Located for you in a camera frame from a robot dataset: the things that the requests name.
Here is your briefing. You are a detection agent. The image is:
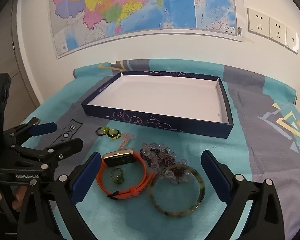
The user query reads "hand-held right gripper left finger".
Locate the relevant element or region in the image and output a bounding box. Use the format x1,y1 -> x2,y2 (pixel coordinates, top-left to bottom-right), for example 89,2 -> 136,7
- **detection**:
17,151 -> 102,240

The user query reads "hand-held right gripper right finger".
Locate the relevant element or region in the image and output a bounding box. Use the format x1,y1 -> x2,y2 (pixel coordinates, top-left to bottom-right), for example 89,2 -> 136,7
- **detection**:
201,150 -> 284,240

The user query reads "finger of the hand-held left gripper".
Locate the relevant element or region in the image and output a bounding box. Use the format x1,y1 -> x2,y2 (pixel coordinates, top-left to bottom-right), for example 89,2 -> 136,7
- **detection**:
3,117 -> 58,153
14,137 -> 84,178

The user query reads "gold ring with green gem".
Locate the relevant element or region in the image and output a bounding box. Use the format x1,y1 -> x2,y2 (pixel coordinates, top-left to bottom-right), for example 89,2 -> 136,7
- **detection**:
111,167 -> 125,185

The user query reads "orange smart watch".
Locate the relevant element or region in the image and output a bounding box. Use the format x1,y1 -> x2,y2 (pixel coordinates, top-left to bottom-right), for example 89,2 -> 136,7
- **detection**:
96,149 -> 155,201

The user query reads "purple bead bracelet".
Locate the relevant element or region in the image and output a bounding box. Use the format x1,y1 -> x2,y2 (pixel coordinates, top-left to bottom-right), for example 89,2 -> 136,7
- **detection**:
139,147 -> 188,178

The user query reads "green mottled bangle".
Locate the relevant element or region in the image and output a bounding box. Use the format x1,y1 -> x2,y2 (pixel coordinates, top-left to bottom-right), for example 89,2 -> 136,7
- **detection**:
149,164 -> 206,217

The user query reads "clear crystal bead bracelet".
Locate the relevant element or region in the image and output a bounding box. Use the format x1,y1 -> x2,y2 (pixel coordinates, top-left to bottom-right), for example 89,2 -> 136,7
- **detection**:
141,142 -> 192,185

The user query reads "navy cardboard box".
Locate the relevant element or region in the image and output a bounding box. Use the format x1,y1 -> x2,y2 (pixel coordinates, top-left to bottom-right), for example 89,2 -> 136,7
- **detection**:
80,71 -> 234,140

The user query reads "person's left hand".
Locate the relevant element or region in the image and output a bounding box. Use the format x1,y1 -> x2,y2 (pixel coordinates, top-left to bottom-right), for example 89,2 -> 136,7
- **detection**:
0,181 -> 27,213

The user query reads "grey cabinet door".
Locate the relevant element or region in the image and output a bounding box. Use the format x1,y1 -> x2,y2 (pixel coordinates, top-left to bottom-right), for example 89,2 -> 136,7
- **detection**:
0,0 -> 44,110

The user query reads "teal and grey printed blanket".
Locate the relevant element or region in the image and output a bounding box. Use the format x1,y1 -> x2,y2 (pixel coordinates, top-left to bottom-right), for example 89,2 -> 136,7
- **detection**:
15,59 -> 300,240

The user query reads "colourful wall map poster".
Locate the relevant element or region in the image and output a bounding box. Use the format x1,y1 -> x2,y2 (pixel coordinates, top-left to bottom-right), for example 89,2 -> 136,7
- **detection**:
49,0 -> 245,59

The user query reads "white wall socket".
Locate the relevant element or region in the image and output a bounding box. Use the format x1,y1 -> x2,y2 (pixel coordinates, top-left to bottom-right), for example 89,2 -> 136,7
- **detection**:
269,17 -> 288,47
247,8 -> 270,39

